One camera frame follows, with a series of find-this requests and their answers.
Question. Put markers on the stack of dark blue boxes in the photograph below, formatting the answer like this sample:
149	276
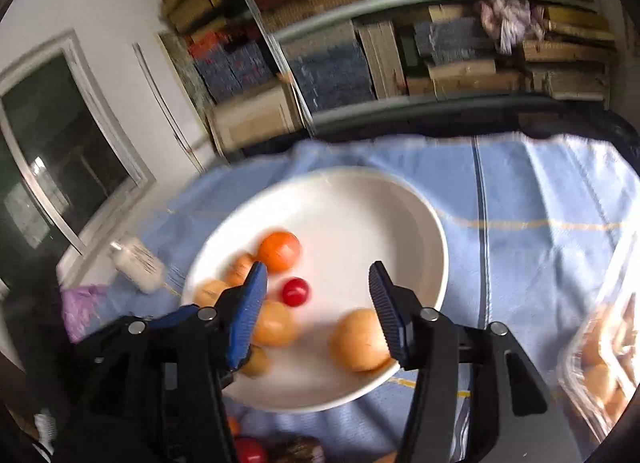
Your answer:
330	75
450	40

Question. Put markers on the stack of wooden boxes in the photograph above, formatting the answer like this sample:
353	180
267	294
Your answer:
565	78

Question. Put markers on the grey wooden board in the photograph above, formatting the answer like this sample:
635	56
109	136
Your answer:
382	60

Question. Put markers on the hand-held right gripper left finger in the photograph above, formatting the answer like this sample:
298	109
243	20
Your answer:
245	315

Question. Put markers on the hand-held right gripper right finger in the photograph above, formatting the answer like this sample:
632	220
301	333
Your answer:
387	313

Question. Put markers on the pink plastic bag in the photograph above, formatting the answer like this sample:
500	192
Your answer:
82	310
505	23

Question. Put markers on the tangerine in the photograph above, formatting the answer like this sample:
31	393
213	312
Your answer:
232	425
279	250

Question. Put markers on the clear plastic container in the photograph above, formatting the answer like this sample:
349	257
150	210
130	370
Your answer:
615	303

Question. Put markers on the blue checked tablecloth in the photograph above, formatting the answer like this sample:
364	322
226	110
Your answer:
525	268

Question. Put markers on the small red plum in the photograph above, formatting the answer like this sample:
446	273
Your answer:
294	291

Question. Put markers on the large pale orange fruit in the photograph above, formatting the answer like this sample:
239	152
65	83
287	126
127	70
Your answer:
361	346

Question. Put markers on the white plate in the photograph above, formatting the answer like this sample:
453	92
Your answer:
350	243

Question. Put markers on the white drink can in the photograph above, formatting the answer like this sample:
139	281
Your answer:
137	265

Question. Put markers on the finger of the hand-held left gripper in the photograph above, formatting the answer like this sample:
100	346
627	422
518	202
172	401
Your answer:
175	316

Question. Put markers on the stack of orange patterned boxes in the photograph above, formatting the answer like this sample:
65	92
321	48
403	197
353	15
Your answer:
210	43

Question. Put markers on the small brown longan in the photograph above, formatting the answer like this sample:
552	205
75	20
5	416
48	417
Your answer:
256	362

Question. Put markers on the wooden framed panel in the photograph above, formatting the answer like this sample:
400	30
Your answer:
255	118

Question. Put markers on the dark red plum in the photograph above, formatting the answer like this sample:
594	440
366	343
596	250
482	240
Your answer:
250	450

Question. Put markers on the aluminium framed window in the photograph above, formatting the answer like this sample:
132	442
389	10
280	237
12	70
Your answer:
60	143

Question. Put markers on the stack of blue speckled boxes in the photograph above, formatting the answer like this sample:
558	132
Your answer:
230	68

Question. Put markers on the dark brown round fruit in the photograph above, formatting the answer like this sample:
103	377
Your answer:
300	450

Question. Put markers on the green marbled board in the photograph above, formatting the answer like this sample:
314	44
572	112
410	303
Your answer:
182	63

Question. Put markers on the cluster of pale small fruits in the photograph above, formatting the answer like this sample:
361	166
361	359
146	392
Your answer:
597	378

